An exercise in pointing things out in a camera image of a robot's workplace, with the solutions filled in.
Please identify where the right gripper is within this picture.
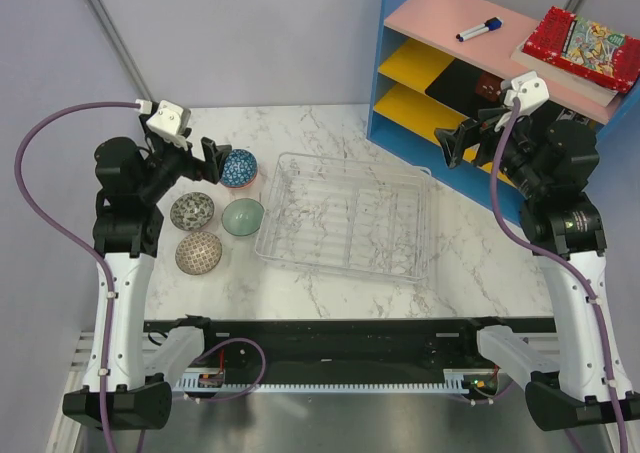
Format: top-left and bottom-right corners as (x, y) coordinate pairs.
(435, 103), (551, 198)

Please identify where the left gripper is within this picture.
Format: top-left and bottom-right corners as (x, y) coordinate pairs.
(137, 115), (230, 203)

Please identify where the blue triangle pattern bowl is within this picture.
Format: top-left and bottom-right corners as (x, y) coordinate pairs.
(220, 149), (258, 188)

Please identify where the white wire dish rack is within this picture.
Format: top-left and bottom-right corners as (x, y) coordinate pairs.
(255, 152), (433, 283)

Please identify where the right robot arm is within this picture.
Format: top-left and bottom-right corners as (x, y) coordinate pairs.
(434, 109), (639, 434)

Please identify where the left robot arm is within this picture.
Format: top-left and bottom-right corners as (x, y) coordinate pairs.
(62, 136), (232, 431)

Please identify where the black clipboard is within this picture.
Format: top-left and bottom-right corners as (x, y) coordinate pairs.
(424, 59), (501, 118)

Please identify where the brown cube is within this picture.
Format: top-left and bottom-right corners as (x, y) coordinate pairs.
(474, 72), (502, 103)

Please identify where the green ribbed bowl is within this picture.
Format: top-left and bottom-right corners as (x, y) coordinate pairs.
(222, 198), (264, 237)

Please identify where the blue shelf unit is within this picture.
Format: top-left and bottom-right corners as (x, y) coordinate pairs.
(366, 0), (640, 224)

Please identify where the brown lattice pattern bowl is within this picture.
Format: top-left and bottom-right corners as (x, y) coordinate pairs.
(175, 231), (222, 276)

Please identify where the blue whiteboard marker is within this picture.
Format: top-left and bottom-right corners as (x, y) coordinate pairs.
(456, 17), (503, 42)

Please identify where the grey book under red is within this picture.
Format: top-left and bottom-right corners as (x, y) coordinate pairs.
(511, 43), (618, 107)

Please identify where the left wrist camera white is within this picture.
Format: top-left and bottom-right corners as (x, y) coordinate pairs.
(136, 99), (191, 148)

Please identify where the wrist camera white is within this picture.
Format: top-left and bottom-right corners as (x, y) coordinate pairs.
(500, 71), (550, 116)
(136, 99), (191, 148)

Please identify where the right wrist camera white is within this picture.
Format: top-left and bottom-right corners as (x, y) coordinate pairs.
(500, 71), (550, 116)

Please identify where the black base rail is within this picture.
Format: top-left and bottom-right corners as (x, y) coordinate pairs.
(142, 315), (557, 387)

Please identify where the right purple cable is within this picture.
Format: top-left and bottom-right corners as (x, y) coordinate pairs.
(489, 97), (629, 453)

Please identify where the purple cable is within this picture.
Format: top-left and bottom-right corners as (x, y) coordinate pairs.
(14, 101), (151, 453)
(489, 97), (629, 453)

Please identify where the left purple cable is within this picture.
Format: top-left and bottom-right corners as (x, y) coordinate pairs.
(14, 101), (151, 453)

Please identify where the white cable duct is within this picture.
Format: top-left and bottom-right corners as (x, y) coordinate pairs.
(172, 370), (496, 397)

